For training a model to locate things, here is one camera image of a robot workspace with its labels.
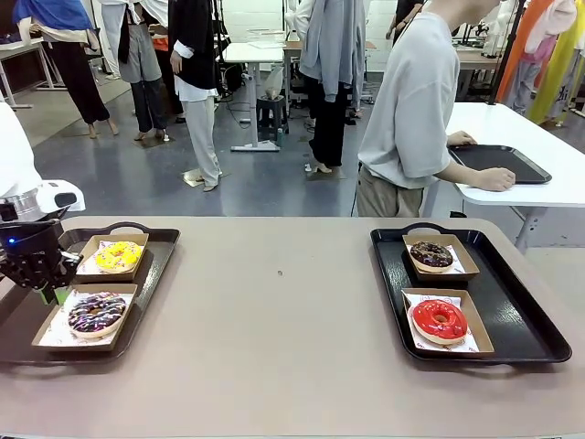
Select person's right forearm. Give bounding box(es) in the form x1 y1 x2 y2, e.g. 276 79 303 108
431 160 486 191

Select mannequin black vest white trousers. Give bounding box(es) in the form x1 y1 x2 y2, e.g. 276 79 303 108
167 0 224 192

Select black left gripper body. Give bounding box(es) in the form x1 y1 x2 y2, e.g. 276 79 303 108
0 219 64 271

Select black serving tray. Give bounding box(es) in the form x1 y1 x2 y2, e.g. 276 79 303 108
447 144 553 187

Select chocolate frosted donut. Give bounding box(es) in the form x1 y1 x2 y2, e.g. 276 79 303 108
409 241 455 274

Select yellow sprinkled donut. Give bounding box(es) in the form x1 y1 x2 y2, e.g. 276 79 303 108
94 240 144 275

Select person in light grey shirt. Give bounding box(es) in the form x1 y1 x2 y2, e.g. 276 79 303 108
356 0 463 219

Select hanging orange garment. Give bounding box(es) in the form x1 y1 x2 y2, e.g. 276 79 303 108
495 0 557 115

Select white side table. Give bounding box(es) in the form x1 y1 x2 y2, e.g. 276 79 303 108
445 102 585 251

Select person's left hand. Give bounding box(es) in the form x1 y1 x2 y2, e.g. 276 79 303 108
448 130 479 147

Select person in black clothes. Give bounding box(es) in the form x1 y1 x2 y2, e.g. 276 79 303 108
386 0 429 47

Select mannequin grey apron dark trousers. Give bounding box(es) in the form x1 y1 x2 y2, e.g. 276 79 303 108
100 0 171 142

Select hanging pink garment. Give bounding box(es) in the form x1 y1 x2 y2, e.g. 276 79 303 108
523 0 580 56

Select black handled tray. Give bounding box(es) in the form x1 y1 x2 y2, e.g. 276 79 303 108
368 221 574 377

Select black stool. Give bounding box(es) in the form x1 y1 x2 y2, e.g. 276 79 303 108
255 95 290 139

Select dark brown handled tray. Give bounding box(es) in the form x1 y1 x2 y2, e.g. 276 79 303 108
0 221 182 379

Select white standing desk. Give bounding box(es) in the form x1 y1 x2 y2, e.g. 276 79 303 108
222 40 287 153

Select brown kraft paper box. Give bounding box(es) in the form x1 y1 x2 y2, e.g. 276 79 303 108
30 283 139 353
401 232 482 282
73 233 151 284
400 287 496 356

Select white printed paper liner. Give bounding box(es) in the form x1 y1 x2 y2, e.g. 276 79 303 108
80 237 147 276
406 237 473 276
37 289 136 347
402 292 479 354

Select hanging yellow green garment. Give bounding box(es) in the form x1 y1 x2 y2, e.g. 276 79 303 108
528 27 585 126

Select mannequin blue top black trousers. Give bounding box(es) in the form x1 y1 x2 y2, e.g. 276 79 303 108
12 0 121 139

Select person's right hand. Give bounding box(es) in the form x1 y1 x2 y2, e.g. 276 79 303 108
479 167 517 192

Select mannequin grey hoodie black trousers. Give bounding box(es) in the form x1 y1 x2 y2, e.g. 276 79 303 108
285 0 367 175

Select red glazed donut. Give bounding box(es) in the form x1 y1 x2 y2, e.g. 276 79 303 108
410 297 469 347

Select chocolate sprinkled donut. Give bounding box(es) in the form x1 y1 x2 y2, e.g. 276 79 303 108
67 292 129 340

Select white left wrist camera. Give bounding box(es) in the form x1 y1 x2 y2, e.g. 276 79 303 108
35 179 87 213

